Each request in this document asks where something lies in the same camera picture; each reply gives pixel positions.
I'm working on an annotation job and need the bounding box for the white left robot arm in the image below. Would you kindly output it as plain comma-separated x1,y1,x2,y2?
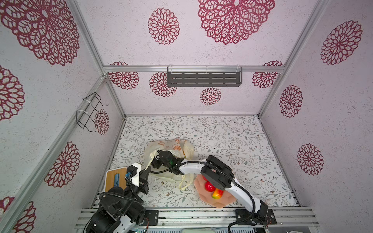
85,168,151,233

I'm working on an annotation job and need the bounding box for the grey wall shelf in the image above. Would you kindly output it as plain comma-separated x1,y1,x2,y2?
166,67,242,87

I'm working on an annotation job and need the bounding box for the cream plastic bag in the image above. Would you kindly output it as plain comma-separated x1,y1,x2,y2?
144,139,195,190

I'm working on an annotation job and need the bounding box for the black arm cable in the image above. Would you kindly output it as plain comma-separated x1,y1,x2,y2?
150,160,257,233
98,191,145,206

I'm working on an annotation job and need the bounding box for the black wire wall rack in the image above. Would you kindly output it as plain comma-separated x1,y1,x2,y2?
75,92,110,135

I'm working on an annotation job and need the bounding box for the pink scalloped bowl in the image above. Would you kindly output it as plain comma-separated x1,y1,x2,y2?
194,175,237,208

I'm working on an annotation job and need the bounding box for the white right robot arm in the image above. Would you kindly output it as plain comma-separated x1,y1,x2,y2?
150,150,269,220

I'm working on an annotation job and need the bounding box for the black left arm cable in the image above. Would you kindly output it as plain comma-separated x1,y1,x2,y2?
98,191,145,206

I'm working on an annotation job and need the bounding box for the white wooden-top box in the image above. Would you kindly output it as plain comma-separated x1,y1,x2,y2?
104,167,127,192

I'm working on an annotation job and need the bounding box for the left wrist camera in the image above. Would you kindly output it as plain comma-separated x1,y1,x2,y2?
125,163,142,187

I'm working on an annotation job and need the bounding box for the red apple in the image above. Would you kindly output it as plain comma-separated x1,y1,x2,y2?
205,181,216,192

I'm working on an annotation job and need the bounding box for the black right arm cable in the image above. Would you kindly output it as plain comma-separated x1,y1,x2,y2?
150,160,257,233

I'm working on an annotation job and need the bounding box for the red yellow mango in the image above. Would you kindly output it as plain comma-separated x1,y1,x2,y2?
212,188,224,200

